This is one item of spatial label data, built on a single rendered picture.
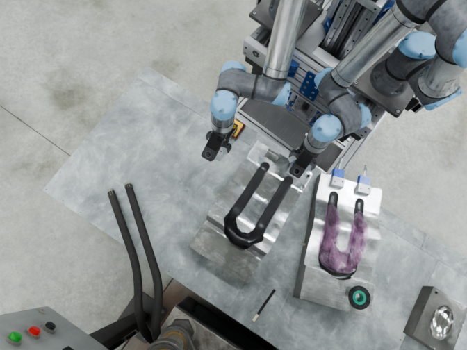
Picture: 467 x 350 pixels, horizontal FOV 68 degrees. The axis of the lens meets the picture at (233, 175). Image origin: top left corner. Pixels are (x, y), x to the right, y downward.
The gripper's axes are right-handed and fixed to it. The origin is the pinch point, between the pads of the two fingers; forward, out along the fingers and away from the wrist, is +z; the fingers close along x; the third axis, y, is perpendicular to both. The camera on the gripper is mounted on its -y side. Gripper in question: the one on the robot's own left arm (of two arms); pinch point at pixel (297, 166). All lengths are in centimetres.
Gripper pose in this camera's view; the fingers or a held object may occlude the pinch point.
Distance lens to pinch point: 137.0
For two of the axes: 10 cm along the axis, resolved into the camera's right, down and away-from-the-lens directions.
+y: 5.3, -8.1, 2.6
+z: -0.5, 2.8, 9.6
